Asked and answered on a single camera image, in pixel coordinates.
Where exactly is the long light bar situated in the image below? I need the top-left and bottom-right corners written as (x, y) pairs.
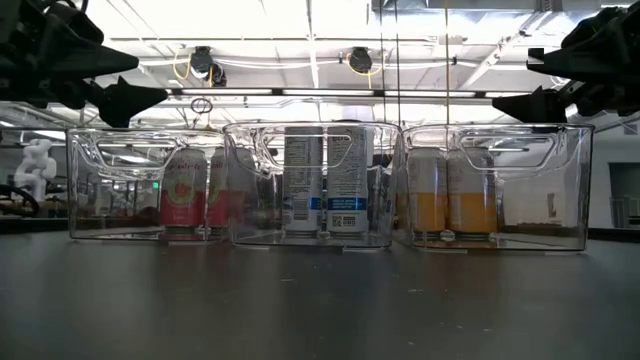
top-left (167, 86), bottom-right (501, 100)

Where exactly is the black aluminium table frame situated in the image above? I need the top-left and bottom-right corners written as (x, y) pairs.
top-left (0, 214), bottom-right (640, 244)

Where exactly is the hanging black cable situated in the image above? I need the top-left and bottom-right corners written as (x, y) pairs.
top-left (395, 0), bottom-right (402, 126)
top-left (379, 0), bottom-right (386, 124)

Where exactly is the white-capped bottle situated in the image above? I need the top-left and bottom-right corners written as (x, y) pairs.
top-left (446, 146), bottom-right (499, 236)

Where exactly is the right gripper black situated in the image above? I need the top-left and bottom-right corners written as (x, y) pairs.
top-left (491, 0), bottom-right (640, 124)

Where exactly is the black looped cable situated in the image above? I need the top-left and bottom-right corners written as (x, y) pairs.
top-left (0, 183), bottom-right (41, 217)

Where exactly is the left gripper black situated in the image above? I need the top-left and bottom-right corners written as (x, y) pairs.
top-left (0, 0), bottom-right (169, 129)

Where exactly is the red soda can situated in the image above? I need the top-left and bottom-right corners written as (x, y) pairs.
top-left (159, 146), bottom-right (209, 242)
top-left (206, 146), bottom-right (254, 242)

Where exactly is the hanging wire ring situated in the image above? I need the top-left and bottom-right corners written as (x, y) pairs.
top-left (189, 96), bottom-right (215, 115)

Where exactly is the clear plastic bin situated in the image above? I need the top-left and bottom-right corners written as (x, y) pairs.
top-left (65, 127), bottom-right (227, 244)
top-left (401, 122), bottom-right (596, 252)
top-left (222, 119), bottom-right (405, 250)

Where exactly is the orange soda can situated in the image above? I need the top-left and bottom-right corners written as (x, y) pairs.
top-left (408, 146), bottom-right (449, 236)

